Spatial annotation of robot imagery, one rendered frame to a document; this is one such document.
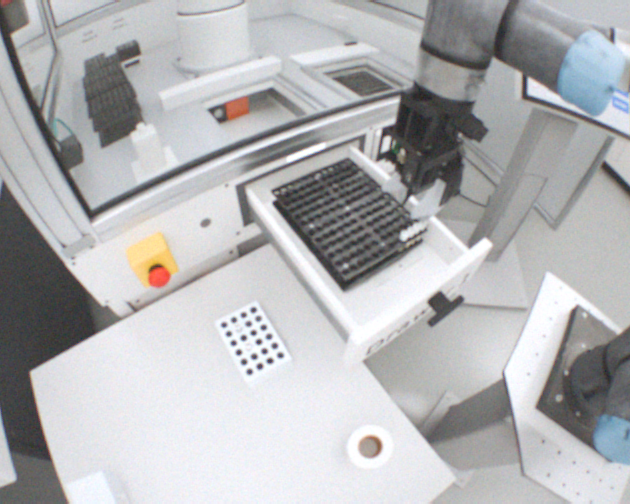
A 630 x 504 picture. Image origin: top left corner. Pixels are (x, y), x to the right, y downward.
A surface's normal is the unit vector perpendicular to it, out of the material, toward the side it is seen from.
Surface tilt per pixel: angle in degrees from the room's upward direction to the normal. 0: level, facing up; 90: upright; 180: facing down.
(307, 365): 0
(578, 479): 0
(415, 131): 92
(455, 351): 0
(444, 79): 90
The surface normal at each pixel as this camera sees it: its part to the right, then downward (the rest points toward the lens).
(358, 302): 0.02, -0.58
